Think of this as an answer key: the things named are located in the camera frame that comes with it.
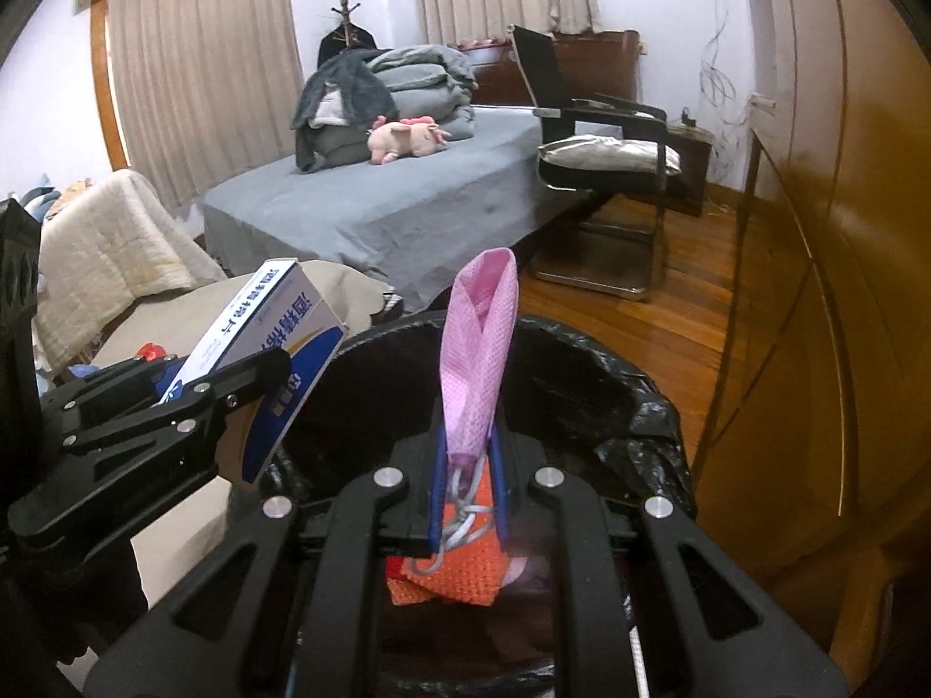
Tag red plastic bag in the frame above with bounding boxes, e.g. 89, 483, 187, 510
136, 342, 167, 361

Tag white blue mask box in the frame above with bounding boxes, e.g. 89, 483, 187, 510
161, 258, 346, 487

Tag orange mesh cloth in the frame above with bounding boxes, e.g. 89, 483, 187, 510
385, 469, 528, 607

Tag black lined trash bin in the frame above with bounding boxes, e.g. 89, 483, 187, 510
229, 309, 699, 698

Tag beige tablecloth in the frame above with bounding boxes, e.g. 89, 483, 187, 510
91, 258, 399, 603

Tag beige quilted blanket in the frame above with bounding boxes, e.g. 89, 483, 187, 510
33, 169, 226, 375

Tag wooden wardrobe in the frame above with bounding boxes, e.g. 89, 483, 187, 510
694, 0, 929, 696

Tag blue white scalloped blanket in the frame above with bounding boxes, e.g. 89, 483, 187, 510
16, 175, 62, 222

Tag left beige curtain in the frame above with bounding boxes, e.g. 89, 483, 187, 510
107, 0, 303, 215

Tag bed with grey sheet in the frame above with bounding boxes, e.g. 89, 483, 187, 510
200, 107, 582, 312

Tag dark grey fleece jacket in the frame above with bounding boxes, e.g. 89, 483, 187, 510
290, 49, 399, 173

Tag pink plush pig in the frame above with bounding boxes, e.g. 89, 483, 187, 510
368, 115, 452, 166

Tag folded grey duvet pile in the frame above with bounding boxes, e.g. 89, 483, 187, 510
368, 44, 478, 140

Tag wooden coat stand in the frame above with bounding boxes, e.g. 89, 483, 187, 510
317, 0, 377, 66

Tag dark wooden nightstand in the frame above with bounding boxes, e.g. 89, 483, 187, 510
666, 120, 715, 218

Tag silver chair cushion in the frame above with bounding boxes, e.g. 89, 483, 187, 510
538, 134, 660, 173

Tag black cantilever chair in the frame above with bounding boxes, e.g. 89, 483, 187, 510
510, 26, 680, 301

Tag dark wooden headboard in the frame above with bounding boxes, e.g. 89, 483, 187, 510
457, 30, 641, 106

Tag hanging white cables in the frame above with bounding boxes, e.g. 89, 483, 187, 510
697, 0, 755, 133

